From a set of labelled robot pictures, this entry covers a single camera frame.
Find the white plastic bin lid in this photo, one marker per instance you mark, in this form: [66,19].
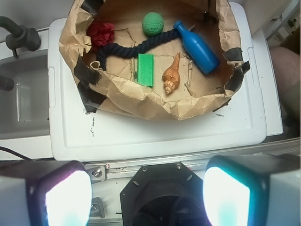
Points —
[102,136]

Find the grey sink basin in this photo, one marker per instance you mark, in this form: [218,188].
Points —
[24,109]

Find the brown paper bag tray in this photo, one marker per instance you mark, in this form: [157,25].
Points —
[154,59]

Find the green rectangular block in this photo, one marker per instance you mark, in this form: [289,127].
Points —
[145,70]

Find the blue plastic bottle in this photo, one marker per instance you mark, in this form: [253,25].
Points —
[198,50]

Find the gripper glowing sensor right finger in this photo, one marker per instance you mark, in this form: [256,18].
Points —
[253,190]

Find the metal corner bracket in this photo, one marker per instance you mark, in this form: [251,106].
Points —
[97,209]

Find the aluminium extrusion rail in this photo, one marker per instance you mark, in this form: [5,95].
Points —
[103,170]

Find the red crumpled cloth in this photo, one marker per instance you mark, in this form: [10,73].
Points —
[100,34]

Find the grey faucet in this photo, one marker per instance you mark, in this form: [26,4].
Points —
[20,36]

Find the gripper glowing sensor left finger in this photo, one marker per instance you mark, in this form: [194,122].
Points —
[44,193]

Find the orange spiral seashell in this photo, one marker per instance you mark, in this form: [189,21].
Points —
[171,76]

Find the green dimpled ball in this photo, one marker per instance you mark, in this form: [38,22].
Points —
[152,24]

